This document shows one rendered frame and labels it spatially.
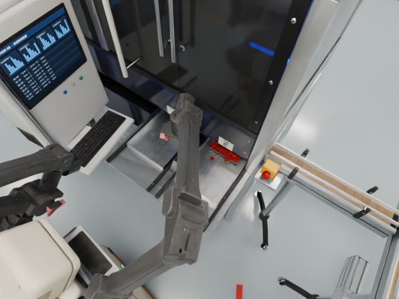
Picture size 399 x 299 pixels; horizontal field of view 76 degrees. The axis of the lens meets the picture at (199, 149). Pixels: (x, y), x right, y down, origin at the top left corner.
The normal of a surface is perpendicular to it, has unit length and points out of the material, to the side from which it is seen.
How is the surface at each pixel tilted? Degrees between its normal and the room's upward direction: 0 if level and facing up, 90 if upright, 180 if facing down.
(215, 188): 0
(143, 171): 0
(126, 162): 0
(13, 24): 90
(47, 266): 42
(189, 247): 36
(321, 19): 90
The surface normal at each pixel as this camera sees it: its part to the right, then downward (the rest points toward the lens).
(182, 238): 0.59, -0.26
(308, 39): -0.58, 0.69
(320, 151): 0.04, -0.52
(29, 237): 0.48, -0.81
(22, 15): 0.89, 0.40
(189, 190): 0.62, -0.54
